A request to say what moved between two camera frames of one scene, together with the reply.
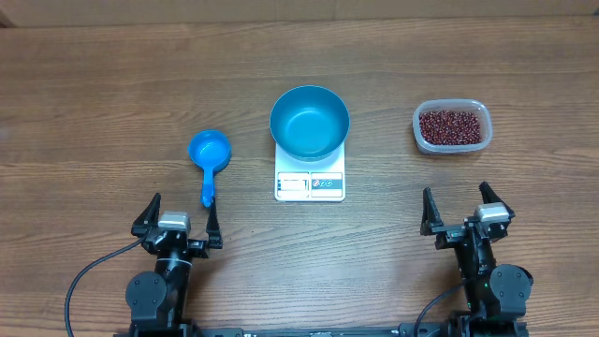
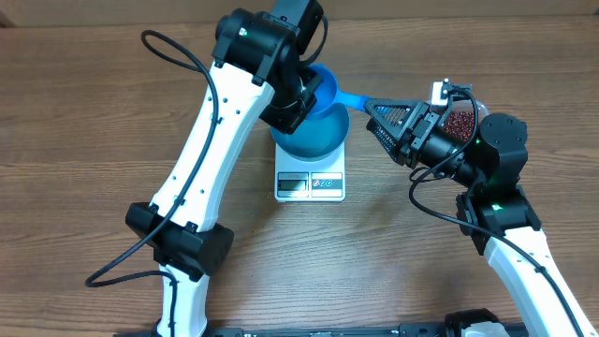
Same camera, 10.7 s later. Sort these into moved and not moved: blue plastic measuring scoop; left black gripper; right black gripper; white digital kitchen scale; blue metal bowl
Moved: blue plastic measuring scoop; left black gripper; right black gripper
Not moved: blue metal bowl; white digital kitchen scale
